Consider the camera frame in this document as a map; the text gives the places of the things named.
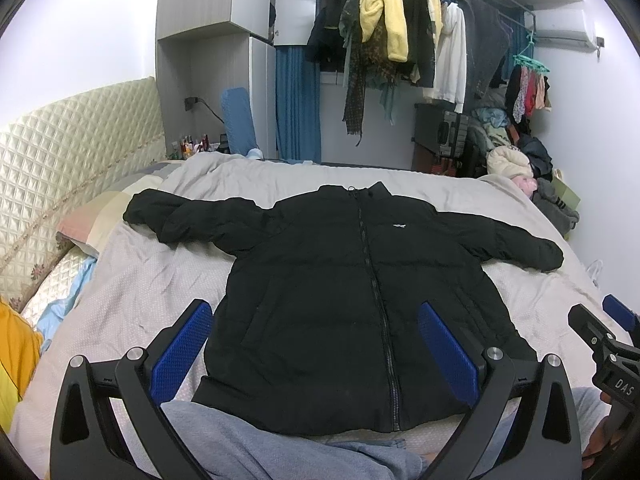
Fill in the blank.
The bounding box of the black puffer jacket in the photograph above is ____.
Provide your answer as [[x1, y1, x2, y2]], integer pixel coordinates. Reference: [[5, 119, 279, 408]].
[[124, 183, 563, 437]]

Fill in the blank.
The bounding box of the pile of clothes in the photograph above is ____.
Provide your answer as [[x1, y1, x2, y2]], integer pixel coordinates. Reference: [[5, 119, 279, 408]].
[[465, 106, 580, 237]]

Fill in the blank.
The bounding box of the right hand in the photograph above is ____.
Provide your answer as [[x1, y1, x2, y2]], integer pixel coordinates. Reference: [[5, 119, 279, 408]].
[[580, 388, 623, 470]]

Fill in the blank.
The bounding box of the yellow garment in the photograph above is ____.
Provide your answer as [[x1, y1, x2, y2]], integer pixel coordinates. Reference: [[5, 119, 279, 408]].
[[0, 302, 43, 434]]

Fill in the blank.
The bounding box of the grey trousers leg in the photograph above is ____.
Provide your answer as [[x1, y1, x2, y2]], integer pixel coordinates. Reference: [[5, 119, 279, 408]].
[[162, 387, 593, 479]]

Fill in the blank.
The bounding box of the pastel striped pillow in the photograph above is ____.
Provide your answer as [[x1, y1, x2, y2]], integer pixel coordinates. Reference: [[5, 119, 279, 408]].
[[56, 174, 164, 259]]

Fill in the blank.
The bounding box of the teal clip hanger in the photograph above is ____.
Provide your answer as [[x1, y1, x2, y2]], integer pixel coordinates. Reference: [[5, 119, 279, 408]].
[[512, 30, 550, 75]]

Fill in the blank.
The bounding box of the cream quilted headboard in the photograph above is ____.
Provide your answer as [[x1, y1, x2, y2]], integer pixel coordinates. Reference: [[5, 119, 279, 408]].
[[1, 77, 166, 311]]

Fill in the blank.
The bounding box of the white air conditioner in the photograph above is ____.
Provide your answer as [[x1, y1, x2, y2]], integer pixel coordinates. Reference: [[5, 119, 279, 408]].
[[534, 8, 599, 51]]

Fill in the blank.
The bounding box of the white hooded sweatshirt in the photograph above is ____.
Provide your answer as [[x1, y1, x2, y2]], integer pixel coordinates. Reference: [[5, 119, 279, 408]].
[[423, 2, 468, 113]]

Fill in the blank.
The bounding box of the dark grey hanging garment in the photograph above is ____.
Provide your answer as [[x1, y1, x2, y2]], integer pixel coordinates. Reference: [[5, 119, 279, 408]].
[[457, 0, 510, 102]]

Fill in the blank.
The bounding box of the blue chair back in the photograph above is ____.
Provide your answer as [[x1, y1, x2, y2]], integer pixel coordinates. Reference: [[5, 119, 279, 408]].
[[221, 87, 258, 156]]

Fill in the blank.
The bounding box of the leopard print scarf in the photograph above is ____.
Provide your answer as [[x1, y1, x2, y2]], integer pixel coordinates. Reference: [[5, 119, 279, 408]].
[[343, 20, 399, 138]]

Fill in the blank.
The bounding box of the blue curtain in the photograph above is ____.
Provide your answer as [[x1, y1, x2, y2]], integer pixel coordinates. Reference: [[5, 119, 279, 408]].
[[276, 46, 321, 162]]

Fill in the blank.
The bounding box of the black hanging coat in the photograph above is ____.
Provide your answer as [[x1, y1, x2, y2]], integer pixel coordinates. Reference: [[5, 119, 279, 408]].
[[305, 0, 348, 72]]

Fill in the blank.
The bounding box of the yellow fleece hoodie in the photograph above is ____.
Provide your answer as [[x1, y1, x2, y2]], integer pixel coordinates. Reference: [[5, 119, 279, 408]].
[[359, 0, 409, 63]]

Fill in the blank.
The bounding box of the grey wardrobe cabinet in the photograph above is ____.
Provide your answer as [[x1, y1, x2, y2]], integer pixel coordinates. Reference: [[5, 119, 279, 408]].
[[155, 0, 318, 158]]

